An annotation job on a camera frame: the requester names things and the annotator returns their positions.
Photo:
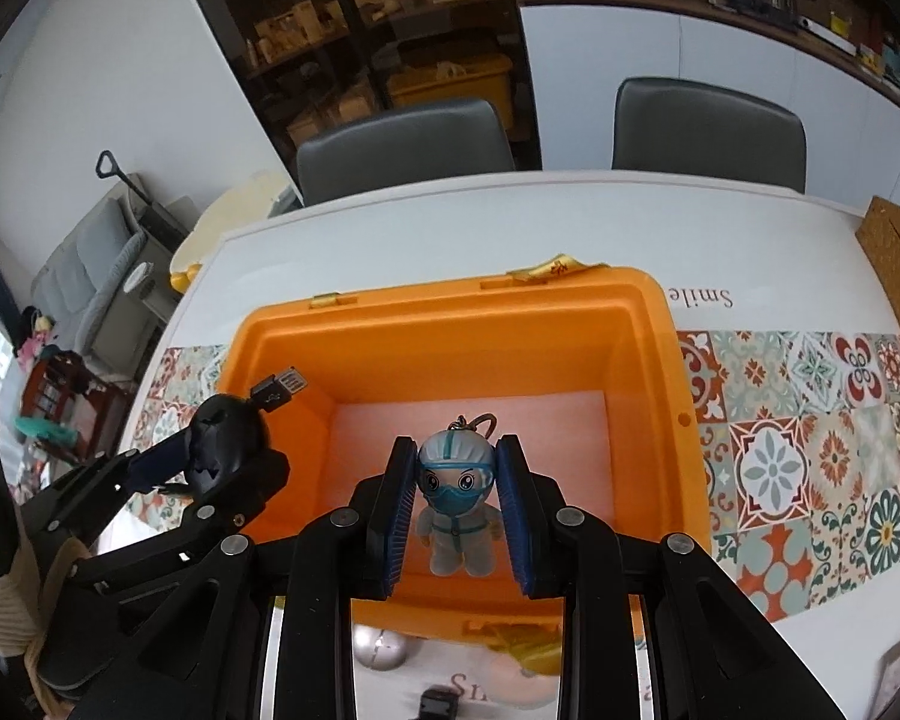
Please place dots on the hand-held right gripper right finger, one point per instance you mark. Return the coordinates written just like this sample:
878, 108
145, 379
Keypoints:
516, 525

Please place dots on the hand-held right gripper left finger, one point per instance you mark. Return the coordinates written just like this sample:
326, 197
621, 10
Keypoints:
390, 525

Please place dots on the patterned tile tablecloth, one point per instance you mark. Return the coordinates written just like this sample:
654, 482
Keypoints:
795, 457

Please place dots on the grey cushioned seat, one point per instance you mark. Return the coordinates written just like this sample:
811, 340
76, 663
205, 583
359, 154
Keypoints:
94, 277

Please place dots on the small black block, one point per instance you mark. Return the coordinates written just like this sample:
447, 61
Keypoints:
438, 705

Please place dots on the orange plastic storage box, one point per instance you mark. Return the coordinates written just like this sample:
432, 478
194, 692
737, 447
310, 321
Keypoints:
645, 360

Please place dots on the yellow storage bin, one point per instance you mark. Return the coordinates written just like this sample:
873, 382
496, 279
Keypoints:
450, 86

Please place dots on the red wooden stool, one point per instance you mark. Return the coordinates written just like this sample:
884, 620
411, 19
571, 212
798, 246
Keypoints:
71, 397

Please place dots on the grey chair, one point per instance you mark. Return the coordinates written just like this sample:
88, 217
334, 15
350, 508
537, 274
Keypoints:
709, 135
405, 142

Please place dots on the silver metal ball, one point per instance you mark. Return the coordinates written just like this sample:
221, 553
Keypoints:
379, 646

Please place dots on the dark shelf cabinet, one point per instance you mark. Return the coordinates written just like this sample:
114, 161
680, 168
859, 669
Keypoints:
330, 22

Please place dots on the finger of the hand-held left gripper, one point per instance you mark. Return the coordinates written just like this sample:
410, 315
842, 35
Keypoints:
157, 463
217, 517

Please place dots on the yellow wrapper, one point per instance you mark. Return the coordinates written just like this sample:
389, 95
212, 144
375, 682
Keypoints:
529, 649
559, 267

